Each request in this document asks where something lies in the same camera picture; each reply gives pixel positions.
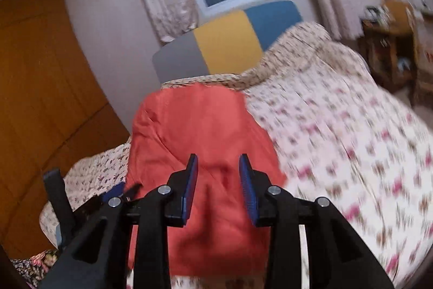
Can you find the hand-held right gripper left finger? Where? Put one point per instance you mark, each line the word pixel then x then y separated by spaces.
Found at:
pixel 191 187

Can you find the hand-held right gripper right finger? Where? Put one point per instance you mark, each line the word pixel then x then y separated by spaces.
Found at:
pixel 248 190

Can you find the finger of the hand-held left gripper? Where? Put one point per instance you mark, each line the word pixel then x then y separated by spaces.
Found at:
pixel 115 190
pixel 57 201

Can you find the orange puffer jacket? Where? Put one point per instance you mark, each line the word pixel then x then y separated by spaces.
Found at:
pixel 203 126

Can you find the dark floral cloth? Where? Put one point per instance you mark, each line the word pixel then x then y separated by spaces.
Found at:
pixel 33 267

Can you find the rose floral bed sheet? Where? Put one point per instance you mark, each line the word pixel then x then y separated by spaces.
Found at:
pixel 338 146

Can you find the wooden wardrobe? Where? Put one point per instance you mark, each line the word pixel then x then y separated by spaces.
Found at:
pixel 40 89

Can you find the grey yellow blue headboard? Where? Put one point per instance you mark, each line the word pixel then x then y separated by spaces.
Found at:
pixel 226 42

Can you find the small-flower cream quilt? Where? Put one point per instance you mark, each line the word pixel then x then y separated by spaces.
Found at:
pixel 304 38

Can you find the wooden side table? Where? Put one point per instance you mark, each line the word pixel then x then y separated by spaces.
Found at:
pixel 385 48

